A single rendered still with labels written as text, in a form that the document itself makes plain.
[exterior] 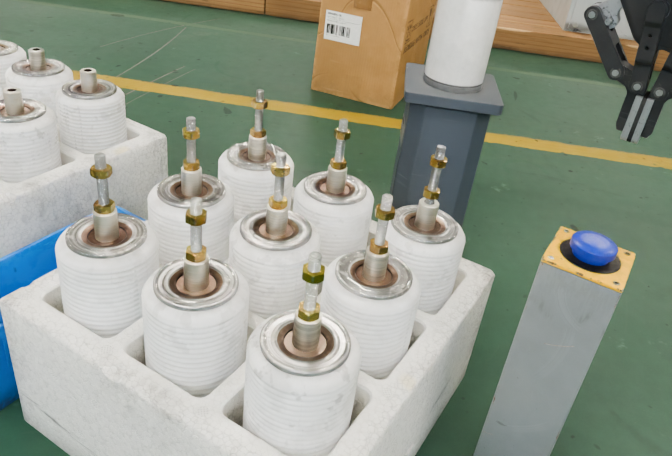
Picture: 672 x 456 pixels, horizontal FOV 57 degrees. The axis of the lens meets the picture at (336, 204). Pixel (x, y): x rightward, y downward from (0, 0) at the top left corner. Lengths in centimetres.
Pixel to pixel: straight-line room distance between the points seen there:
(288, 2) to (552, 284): 196
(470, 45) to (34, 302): 65
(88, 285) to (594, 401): 66
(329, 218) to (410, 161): 32
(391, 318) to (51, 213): 52
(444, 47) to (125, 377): 63
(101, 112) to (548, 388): 69
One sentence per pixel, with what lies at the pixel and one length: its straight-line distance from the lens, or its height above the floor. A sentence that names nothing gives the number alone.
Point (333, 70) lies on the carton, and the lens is 170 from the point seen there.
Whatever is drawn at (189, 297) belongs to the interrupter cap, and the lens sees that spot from 56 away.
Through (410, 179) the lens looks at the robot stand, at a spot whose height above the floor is 15.
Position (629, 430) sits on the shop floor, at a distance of 93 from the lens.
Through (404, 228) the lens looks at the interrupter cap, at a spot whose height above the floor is 25.
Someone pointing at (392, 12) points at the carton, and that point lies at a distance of 161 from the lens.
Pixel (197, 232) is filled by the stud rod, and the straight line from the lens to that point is 54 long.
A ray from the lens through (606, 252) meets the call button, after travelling 59.
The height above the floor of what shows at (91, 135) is 20.
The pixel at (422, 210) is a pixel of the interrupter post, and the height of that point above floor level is 27.
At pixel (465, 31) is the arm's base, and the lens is 94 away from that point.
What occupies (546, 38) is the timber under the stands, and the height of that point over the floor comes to 6.
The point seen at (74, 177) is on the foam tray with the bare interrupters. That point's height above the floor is 17.
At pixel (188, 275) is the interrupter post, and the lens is 56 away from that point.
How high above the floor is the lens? 61
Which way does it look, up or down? 31 degrees down
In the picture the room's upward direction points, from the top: 7 degrees clockwise
